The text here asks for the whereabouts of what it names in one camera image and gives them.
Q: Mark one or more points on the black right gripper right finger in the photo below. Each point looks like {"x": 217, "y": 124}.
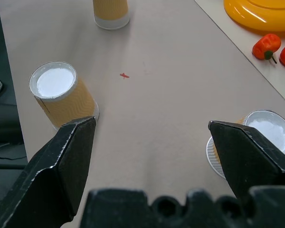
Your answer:
{"x": 249, "y": 161}

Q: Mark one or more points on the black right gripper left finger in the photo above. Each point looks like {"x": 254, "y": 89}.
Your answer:
{"x": 50, "y": 171}

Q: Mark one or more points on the orange ribbed paper cup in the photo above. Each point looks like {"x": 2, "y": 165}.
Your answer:
{"x": 110, "y": 13}
{"x": 270, "y": 129}
{"x": 61, "y": 97}

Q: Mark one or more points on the red toy pepper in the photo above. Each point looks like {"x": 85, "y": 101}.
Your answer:
{"x": 266, "y": 46}

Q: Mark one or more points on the small red tape mark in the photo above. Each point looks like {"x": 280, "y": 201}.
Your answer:
{"x": 124, "y": 75}

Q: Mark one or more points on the yellow plastic plate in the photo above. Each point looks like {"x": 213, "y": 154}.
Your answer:
{"x": 260, "y": 13}

